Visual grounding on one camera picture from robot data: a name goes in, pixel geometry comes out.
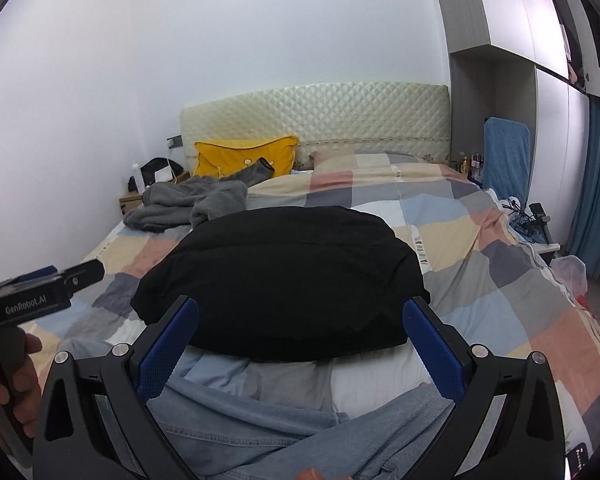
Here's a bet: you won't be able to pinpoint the person's left hand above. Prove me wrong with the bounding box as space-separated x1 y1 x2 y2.
0 332 44 428

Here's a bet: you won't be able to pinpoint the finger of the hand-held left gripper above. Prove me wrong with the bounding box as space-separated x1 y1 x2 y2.
55 259 106 297
10 265 58 283

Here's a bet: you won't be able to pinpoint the blue padded board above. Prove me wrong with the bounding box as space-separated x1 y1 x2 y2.
482 117 532 206

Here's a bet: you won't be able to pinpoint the black bag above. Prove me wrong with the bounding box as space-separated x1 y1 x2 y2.
141 157 183 186

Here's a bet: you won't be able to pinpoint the person's blue jeans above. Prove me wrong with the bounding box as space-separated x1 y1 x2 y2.
145 375 463 480

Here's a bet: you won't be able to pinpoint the tangle of black cables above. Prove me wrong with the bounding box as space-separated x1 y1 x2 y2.
500 199 536 233

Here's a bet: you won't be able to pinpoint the black puffer jacket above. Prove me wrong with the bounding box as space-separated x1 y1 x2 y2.
131 206 432 363

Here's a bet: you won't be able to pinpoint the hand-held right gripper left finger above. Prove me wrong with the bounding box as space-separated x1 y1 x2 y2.
31 296 200 480

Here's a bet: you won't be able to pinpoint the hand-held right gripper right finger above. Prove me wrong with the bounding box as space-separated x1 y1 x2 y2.
402 296 567 480

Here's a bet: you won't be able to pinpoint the cream quilted headboard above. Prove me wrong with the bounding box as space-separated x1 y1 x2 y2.
179 83 453 177

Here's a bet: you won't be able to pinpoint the dark grey cloth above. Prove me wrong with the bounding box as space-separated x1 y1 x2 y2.
220 157 276 183

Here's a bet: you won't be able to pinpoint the yellow pillow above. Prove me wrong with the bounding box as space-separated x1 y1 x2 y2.
194 135 301 179

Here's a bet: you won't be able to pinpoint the blue curtain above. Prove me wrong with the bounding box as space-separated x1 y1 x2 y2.
567 95 600 281

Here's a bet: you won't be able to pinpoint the grey fleece garment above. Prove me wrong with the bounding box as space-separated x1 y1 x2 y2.
123 176 249 233

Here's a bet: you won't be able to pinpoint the clear plastic bag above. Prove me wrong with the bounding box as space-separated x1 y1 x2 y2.
550 255 588 301

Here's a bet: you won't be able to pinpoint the plaid pillow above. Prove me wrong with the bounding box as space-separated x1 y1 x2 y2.
311 150 426 173

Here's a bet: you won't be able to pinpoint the row of small bottles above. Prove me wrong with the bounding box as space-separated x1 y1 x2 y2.
452 152 486 178

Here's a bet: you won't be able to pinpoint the grey and white wardrobe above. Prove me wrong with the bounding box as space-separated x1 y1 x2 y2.
427 0 596 271

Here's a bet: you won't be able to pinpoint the plaid pastel blanket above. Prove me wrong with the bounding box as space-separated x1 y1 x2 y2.
17 151 600 466

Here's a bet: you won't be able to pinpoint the wooden nightstand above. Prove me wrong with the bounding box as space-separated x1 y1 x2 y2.
118 191 148 217

